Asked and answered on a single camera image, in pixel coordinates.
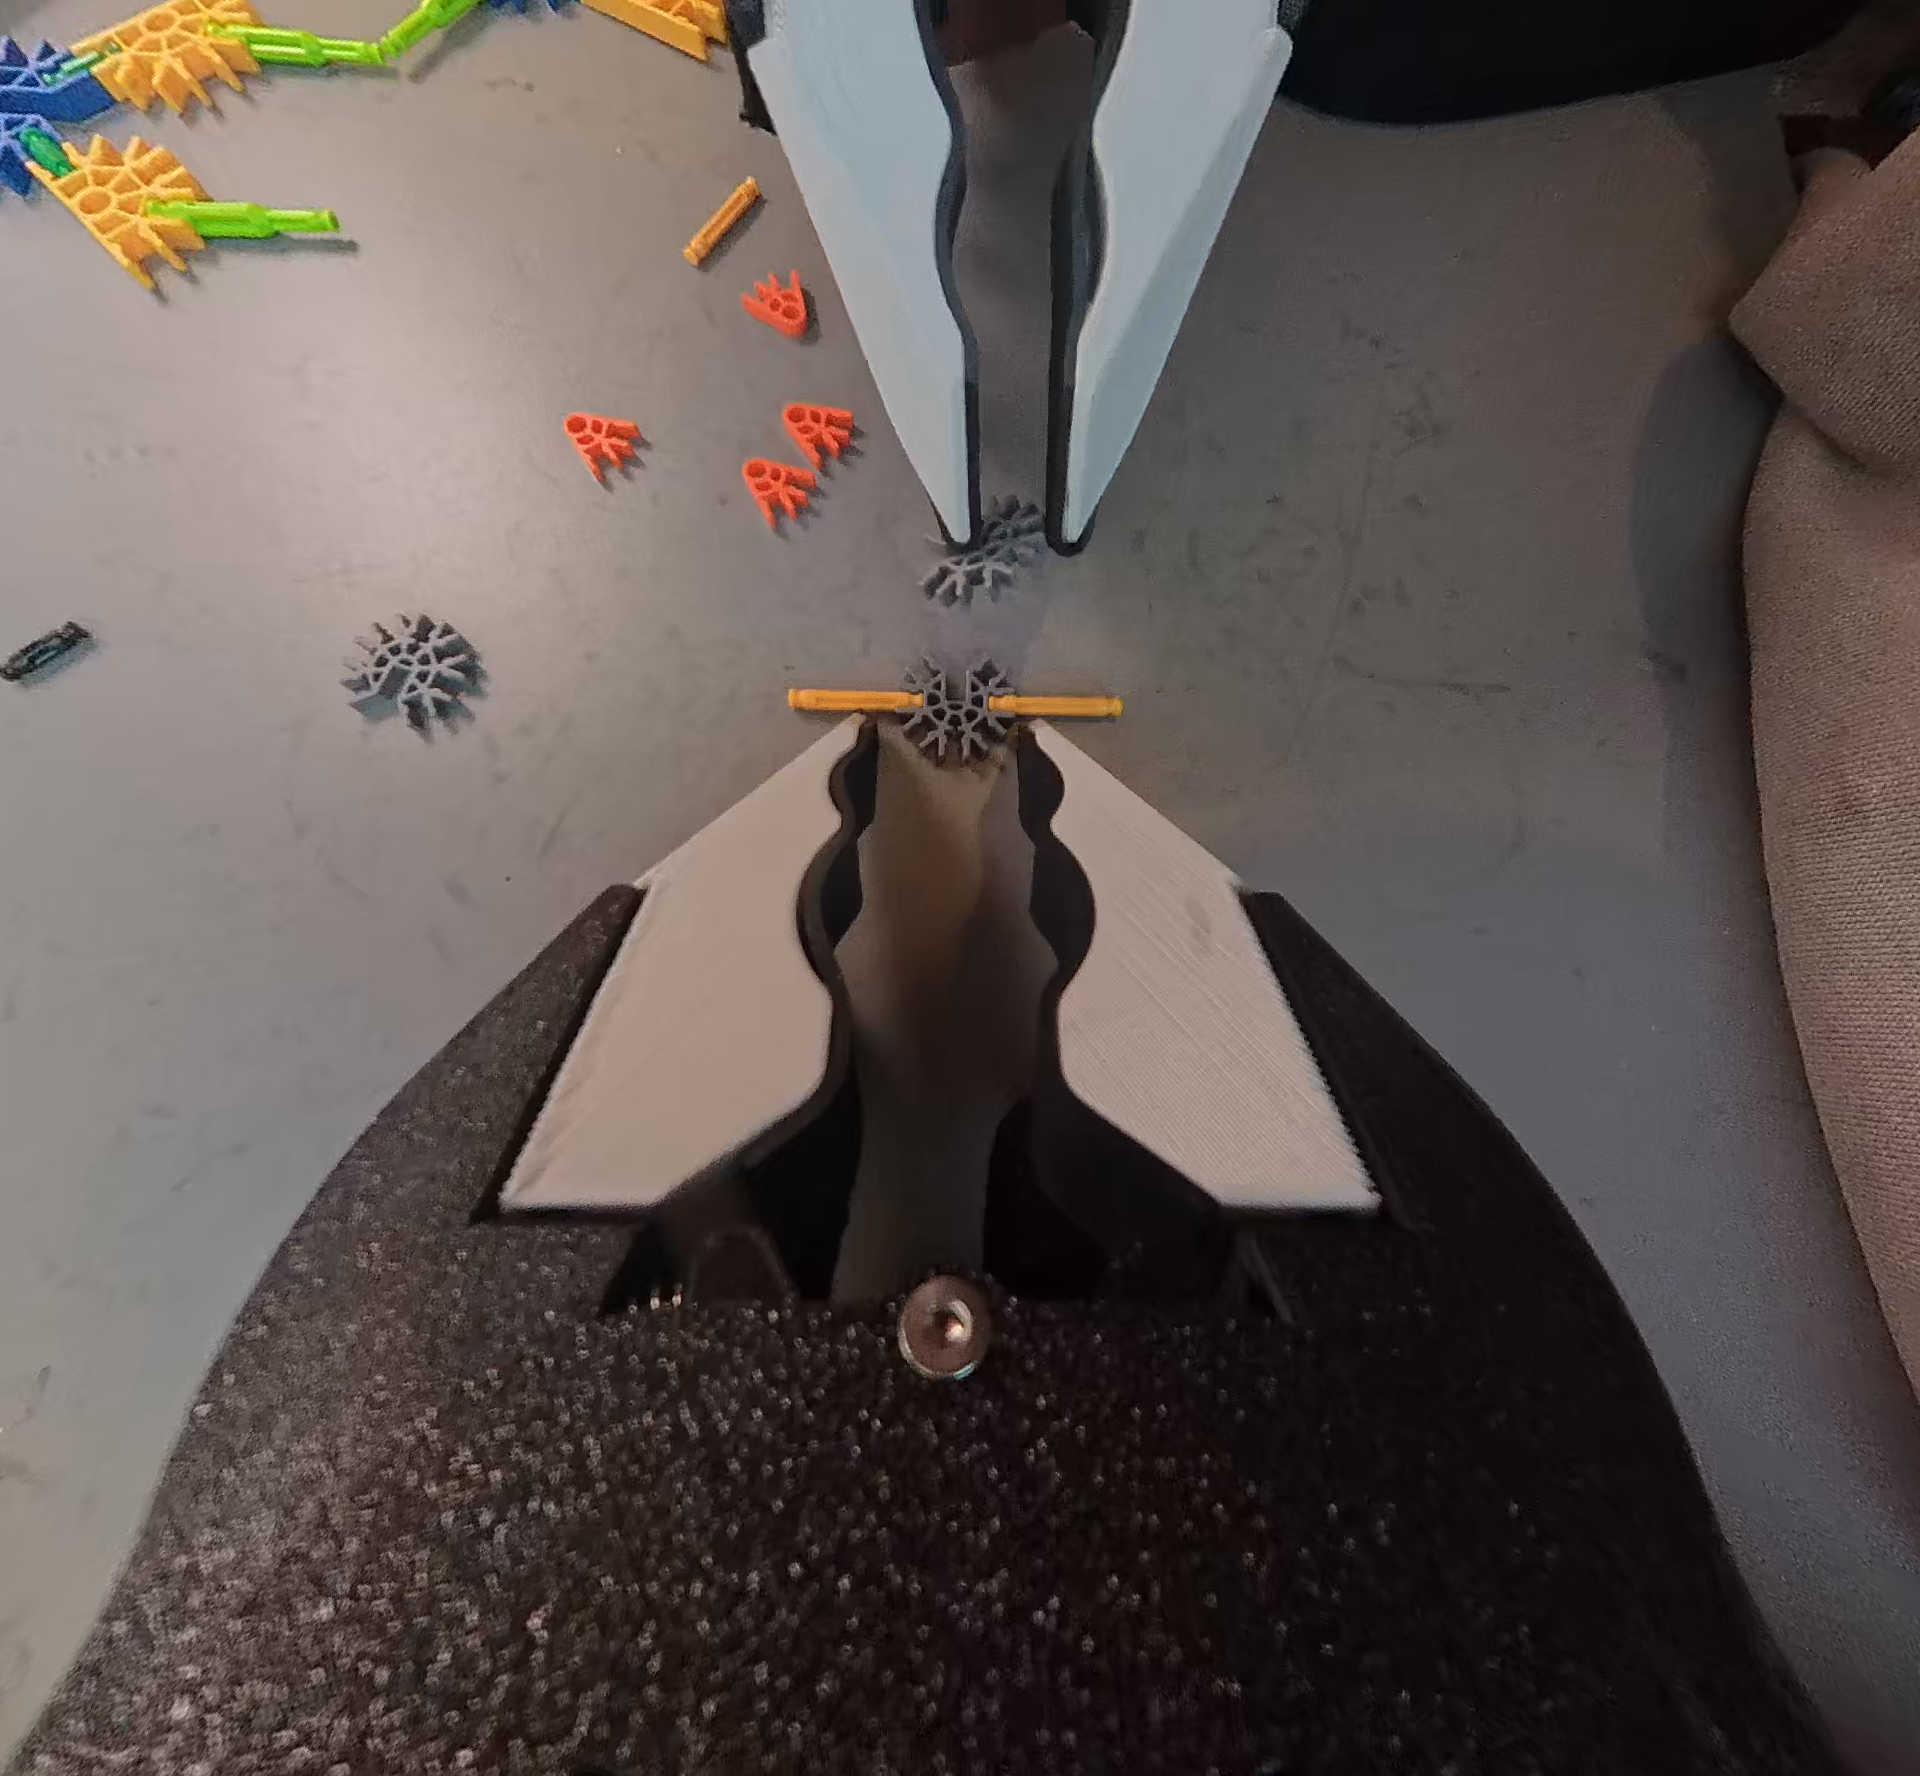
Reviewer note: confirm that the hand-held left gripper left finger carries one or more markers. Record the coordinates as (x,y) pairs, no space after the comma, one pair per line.
(675,1042)

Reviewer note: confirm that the yellow short rod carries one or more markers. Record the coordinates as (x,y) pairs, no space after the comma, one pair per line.
(721,221)
(1059,707)
(840,699)

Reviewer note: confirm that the grey snowflake connector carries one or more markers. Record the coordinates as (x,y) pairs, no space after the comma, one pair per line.
(974,575)
(957,714)
(411,665)

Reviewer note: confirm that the orange small connector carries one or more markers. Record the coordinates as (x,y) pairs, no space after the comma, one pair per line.
(777,489)
(602,441)
(777,303)
(822,431)

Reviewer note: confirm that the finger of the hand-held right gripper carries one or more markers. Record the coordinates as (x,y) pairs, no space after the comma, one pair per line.
(848,80)
(1186,80)

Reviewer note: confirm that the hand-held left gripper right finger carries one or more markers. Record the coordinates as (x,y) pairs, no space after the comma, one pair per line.
(1200,1042)

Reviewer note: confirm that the toy model with red rod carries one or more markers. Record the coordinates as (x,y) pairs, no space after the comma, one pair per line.
(149,51)

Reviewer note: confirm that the black short rod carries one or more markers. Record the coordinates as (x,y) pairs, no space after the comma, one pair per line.
(46,648)

